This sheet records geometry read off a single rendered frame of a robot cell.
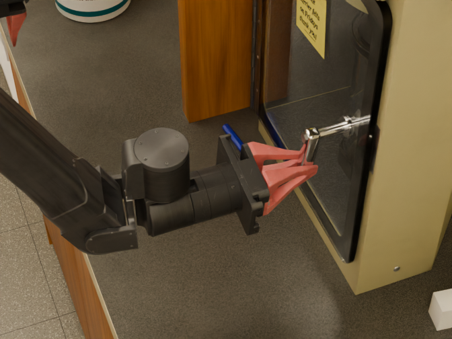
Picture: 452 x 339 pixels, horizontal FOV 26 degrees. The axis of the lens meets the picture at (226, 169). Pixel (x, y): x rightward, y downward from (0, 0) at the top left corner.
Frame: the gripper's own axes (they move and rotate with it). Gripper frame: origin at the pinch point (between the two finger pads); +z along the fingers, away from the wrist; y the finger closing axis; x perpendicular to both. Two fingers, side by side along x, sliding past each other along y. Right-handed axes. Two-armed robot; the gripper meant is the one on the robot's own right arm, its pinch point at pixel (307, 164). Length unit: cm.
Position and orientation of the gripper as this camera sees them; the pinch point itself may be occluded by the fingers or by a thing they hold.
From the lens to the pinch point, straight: 112.6
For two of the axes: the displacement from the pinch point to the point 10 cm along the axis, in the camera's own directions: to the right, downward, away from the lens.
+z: 9.3, -2.7, 2.4
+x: -0.6, 5.5, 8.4
